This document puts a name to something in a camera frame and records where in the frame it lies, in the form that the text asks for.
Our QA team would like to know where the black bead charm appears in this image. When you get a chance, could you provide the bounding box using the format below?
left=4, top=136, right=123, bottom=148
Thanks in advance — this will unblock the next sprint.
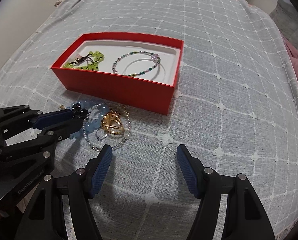
left=71, top=103, right=86, bottom=117

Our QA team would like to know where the clear pearl bead bracelet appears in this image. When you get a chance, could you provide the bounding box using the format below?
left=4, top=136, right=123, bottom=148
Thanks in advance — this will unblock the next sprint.
left=82, top=102, right=132, bottom=152

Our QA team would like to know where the gold ring with green stone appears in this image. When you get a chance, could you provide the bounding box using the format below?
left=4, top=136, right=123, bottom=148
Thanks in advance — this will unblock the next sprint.
left=100, top=112, right=126, bottom=136

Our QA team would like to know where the green bead bracelet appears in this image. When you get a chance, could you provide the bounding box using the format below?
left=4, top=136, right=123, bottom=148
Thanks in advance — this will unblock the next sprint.
left=62, top=50, right=105, bottom=72

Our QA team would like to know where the multicolour seed bead bracelet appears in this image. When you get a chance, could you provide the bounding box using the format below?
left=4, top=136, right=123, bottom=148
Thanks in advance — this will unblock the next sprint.
left=112, top=50, right=162, bottom=78

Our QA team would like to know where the red jewelry box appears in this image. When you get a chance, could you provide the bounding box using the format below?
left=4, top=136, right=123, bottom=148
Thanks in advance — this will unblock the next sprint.
left=51, top=32, right=184, bottom=115

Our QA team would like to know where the grey checked bedspread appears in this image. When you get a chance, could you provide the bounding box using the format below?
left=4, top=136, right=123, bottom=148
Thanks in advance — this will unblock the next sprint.
left=0, top=0, right=298, bottom=239

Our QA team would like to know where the grey pillow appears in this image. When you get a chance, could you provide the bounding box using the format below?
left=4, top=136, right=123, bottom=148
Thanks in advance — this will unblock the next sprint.
left=269, top=0, right=298, bottom=50

